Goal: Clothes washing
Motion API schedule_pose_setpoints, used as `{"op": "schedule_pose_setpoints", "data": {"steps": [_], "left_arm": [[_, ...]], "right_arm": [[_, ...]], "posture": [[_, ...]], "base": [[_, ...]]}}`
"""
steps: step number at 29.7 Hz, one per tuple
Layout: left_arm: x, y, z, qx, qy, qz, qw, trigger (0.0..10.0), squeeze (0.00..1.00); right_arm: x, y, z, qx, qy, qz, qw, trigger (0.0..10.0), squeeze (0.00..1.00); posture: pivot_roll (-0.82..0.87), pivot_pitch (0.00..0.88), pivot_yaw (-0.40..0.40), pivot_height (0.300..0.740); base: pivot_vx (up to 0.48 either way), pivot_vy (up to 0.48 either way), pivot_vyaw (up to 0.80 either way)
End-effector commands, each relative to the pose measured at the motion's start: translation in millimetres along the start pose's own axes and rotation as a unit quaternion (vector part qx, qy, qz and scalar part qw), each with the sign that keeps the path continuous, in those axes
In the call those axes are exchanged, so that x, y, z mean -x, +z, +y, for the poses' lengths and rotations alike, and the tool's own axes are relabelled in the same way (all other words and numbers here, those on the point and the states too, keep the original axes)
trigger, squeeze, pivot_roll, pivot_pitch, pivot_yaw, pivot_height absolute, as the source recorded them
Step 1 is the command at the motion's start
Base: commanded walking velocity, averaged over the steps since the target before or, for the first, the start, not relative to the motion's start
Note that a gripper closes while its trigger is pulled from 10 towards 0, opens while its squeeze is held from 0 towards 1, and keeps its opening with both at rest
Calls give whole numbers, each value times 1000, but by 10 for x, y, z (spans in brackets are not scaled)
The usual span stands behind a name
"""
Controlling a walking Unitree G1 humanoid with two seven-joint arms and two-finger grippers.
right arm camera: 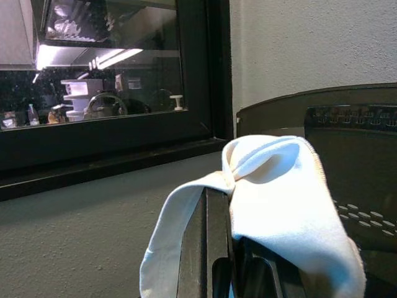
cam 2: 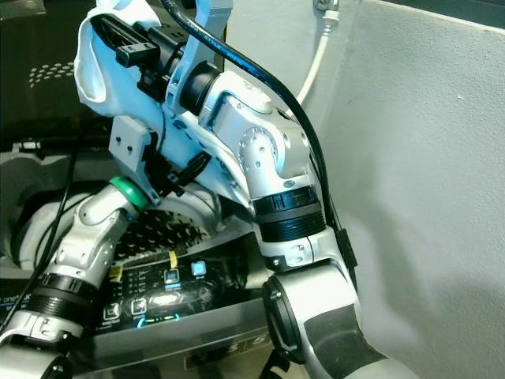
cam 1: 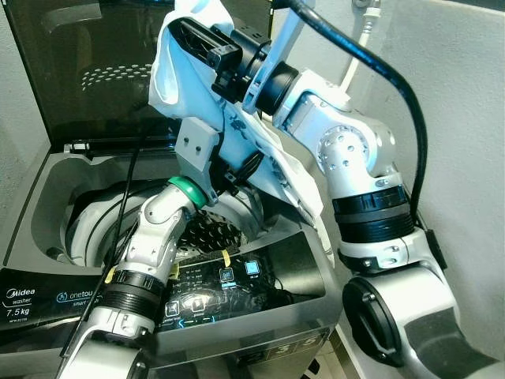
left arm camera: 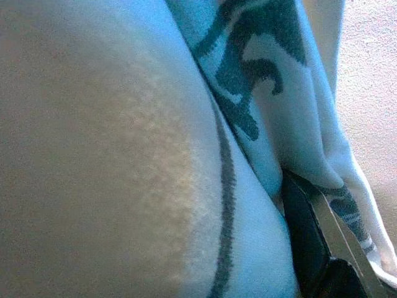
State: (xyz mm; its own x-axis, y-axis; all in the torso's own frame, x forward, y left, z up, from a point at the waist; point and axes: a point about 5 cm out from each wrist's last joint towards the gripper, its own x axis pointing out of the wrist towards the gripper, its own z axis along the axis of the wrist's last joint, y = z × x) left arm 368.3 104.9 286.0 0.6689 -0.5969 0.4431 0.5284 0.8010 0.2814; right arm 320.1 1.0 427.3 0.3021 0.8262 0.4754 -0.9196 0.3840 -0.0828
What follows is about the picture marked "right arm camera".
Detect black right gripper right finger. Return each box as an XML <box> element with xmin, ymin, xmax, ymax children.
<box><xmin>236</xmin><ymin>237</ymin><xmax>308</xmax><ymax>298</ymax></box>

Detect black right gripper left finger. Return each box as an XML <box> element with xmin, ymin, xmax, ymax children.
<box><xmin>176</xmin><ymin>186</ymin><xmax>238</xmax><ymax>298</ymax></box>

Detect white garment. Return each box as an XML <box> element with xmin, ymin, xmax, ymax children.
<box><xmin>139</xmin><ymin>134</ymin><xmax>368</xmax><ymax>298</ymax></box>

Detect white spool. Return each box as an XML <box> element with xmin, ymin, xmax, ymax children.
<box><xmin>169</xmin><ymin>94</ymin><xmax>185</xmax><ymax>112</ymax></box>

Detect dark transparent washer lid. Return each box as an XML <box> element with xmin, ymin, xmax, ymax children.
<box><xmin>235</xmin><ymin>82</ymin><xmax>397</xmax><ymax>298</ymax></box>

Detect black framed window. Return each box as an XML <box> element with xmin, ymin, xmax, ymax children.
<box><xmin>0</xmin><ymin>0</ymin><xmax>234</xmax><ymax>202</ymax></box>

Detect metal kettle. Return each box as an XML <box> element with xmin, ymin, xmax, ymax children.
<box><xmin>82</xmin><ymin>92</ymin><xmax>128</xmax><ymax>121</ymax></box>

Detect white stacked containers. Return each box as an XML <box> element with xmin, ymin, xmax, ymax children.
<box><xmin>60</xmin><ymin>78</ymin><xmax>104</xmax><ymax>122</ymax></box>

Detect clear bottle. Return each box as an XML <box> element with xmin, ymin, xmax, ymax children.
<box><xmin>27</xmin><ymin>103</ymin><xmax>41</xmax><ymax>126</ymax></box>

